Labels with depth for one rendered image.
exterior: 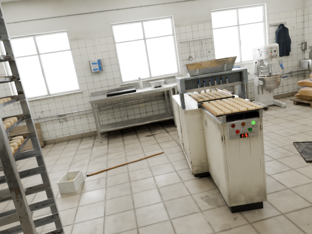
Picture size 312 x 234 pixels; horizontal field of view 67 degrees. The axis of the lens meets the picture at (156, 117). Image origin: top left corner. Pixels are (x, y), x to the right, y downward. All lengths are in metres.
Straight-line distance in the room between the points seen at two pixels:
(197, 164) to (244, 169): 0.78
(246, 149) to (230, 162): 0.17
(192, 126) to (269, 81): 3.30
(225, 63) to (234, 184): 1.24
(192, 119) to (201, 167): 0.58
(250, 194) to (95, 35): 4.42
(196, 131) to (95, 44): 3.51
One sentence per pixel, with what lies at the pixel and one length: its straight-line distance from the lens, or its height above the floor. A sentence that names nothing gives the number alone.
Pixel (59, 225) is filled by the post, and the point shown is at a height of 0.63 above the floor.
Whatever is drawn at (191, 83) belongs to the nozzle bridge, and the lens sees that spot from 2.63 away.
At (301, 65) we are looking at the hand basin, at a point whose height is 0.79.
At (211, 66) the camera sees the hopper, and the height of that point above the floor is 1.25.
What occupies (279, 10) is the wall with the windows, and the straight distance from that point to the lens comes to 6.93.
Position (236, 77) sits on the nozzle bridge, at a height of 1.09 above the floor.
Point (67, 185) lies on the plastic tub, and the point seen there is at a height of 0.10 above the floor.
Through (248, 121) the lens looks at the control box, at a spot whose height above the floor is 0.83.
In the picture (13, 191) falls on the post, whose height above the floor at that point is 1.06.
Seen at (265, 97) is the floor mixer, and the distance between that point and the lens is 6.10.
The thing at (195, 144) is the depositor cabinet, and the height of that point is 0.44.
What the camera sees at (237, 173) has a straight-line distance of 2.14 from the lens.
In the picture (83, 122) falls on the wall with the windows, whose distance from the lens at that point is 5.62.
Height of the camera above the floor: 1.38
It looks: 13 degrees down
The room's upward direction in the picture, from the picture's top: 9 degrees counter-clockwise
